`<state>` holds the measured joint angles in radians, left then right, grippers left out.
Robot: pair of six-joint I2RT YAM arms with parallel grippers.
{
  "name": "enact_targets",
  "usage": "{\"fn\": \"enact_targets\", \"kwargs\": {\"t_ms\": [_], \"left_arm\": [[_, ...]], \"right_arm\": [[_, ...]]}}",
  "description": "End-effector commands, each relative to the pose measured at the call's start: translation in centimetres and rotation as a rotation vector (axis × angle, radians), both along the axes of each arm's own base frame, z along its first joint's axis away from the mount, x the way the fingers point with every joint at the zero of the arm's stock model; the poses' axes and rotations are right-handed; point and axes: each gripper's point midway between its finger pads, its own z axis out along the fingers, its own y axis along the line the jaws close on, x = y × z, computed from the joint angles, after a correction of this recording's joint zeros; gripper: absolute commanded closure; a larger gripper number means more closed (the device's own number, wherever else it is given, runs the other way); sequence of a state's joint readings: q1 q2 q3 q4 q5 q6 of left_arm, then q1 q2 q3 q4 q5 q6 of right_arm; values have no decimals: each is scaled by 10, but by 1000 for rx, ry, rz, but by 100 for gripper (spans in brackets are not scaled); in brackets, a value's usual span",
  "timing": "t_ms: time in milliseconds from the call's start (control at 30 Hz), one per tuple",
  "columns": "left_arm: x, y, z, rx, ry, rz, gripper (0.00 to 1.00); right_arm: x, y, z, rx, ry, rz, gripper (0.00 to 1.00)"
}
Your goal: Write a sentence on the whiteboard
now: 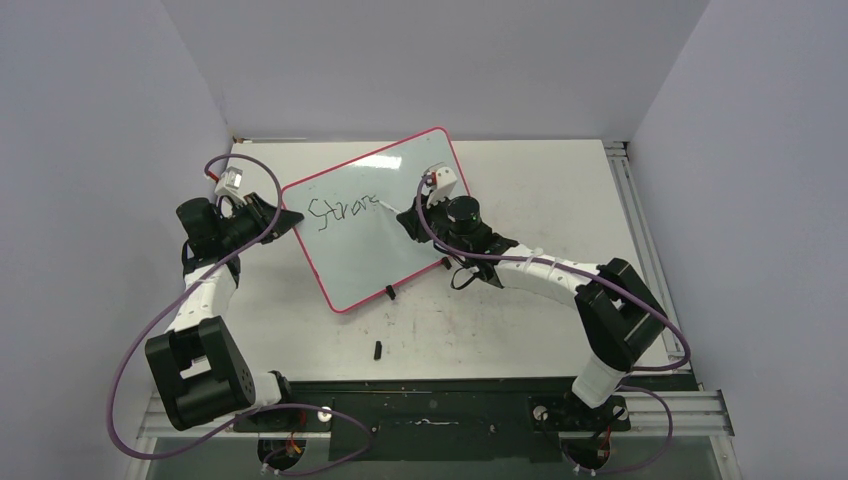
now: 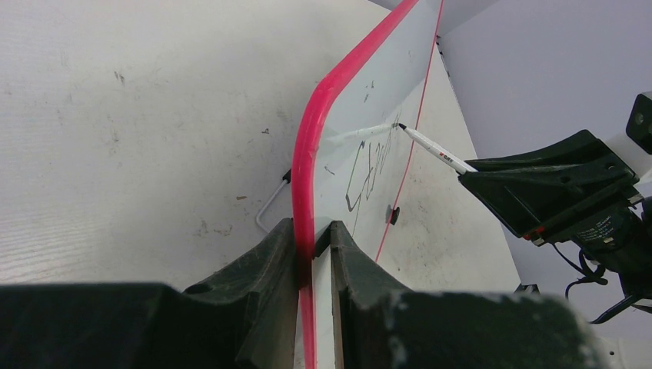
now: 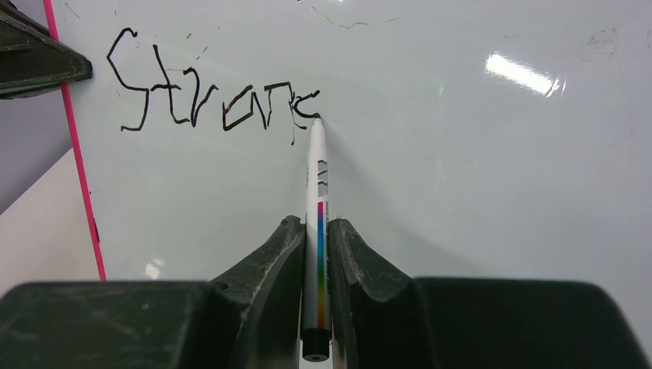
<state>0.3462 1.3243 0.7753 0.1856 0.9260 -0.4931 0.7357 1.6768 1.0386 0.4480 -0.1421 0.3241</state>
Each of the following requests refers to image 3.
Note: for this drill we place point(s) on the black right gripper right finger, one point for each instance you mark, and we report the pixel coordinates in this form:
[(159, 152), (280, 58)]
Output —
[(383, 318)]

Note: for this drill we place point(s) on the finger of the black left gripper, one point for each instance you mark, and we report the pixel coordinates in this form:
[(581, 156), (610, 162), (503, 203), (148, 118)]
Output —
[(32, 62)]

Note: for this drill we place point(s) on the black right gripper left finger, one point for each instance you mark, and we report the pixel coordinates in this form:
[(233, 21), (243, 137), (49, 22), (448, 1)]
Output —
[(247, 317)]

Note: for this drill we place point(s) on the white whiteboard marker black cap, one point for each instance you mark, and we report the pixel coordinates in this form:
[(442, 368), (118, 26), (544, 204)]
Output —
[(316, 322)]

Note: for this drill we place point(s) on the pink framed whiteboard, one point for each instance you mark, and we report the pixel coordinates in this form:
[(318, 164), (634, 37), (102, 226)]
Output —
[(505, 139)]

